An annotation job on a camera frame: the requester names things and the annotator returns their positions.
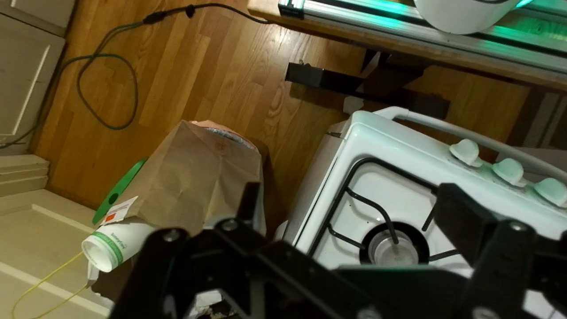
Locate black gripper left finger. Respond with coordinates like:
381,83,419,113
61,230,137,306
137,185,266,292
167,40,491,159
110,180,357,319

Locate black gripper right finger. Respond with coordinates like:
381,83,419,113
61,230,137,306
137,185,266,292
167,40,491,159
435,182,567,319

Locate white cup green band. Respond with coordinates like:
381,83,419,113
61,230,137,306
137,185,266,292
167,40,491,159
80,221,156,274

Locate pale green stove knob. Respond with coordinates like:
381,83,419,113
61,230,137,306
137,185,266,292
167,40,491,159
532,175,567,208
491,155,528,189
449,137,484,168

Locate brown paper bag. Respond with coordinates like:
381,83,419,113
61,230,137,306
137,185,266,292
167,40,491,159
89,118,266,302

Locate green plastic lid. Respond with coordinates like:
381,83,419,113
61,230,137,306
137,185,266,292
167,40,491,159
93,157,149,226

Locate black burner grate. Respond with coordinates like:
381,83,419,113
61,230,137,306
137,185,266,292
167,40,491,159
307,153,475,279

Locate round metal stove burner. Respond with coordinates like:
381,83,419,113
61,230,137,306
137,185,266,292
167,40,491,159
360,221,431,267

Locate white gas stove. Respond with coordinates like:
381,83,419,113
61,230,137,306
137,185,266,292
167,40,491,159
282,104,567,319

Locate thin yellow cord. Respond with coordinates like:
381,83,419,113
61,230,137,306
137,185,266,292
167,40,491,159
7,249,94,319

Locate black cart foot bracket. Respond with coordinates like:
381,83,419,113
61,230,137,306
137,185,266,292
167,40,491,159
284,49,450,120

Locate aluminium robot cart frame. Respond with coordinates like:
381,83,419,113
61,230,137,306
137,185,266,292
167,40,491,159
247,0,567,95

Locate black floor cable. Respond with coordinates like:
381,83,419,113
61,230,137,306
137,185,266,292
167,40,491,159
0,1,271,148

